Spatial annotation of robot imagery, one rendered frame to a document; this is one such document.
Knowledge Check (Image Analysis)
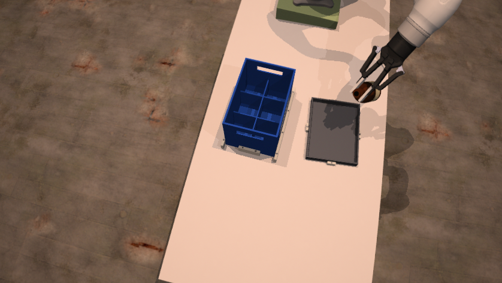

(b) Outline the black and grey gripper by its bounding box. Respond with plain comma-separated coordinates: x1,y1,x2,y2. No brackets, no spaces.
350,32,416,102

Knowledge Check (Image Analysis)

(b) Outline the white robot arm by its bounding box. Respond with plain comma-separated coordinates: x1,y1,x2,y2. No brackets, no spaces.
293,0,462,48

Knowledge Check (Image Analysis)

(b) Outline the blue plastic crate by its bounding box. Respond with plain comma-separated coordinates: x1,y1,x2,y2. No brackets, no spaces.
222,58,296,157

